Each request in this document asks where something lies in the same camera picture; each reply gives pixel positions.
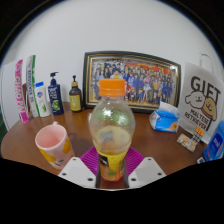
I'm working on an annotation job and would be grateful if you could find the small patterned pouch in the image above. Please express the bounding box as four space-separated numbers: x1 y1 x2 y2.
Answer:
176 133 198 153

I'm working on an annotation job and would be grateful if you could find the white paper gift bag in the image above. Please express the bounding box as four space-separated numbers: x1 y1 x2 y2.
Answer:
176 53 224 144

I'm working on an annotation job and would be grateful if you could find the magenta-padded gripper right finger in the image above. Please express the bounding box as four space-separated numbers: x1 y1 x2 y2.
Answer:
123 146 167 189

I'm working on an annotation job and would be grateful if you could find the orange and white puzzle cube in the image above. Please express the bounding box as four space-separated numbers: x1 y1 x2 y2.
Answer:
191 127 205 144

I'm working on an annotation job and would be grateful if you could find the dark blue pump bottle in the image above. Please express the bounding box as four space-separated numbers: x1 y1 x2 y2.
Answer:
47 71 65 116

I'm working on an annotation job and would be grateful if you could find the pink long box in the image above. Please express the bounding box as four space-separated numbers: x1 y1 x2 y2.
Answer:
14 59 31 125

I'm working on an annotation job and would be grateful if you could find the white shampoo bottle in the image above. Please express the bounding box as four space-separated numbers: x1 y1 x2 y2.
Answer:
34 81 52 118

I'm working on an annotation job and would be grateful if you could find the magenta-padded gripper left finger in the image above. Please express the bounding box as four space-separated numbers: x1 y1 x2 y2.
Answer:
58 146 102 189

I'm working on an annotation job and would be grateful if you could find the orange juice bottle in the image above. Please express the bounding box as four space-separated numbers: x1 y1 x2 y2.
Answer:
88 78 136 183

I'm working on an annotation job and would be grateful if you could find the blue tissue pack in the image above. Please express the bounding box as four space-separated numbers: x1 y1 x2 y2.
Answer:
148 101 181 134

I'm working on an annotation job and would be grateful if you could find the white board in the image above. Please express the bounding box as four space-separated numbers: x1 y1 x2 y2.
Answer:
0 61 22 132

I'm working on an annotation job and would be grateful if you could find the blue detergent bottle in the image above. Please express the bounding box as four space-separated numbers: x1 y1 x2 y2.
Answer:
202 120 224 163

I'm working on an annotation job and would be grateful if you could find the framed group photo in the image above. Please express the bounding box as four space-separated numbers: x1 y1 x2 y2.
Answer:
82 50 182 114

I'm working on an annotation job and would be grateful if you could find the pink mug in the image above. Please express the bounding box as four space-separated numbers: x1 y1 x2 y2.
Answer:
34 121 76 171

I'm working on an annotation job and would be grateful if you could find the amber pump bottle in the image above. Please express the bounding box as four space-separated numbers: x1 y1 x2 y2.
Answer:
68 75 83 113

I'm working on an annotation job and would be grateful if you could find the white and green long box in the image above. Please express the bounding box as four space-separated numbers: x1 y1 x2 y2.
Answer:
25 54 40 118

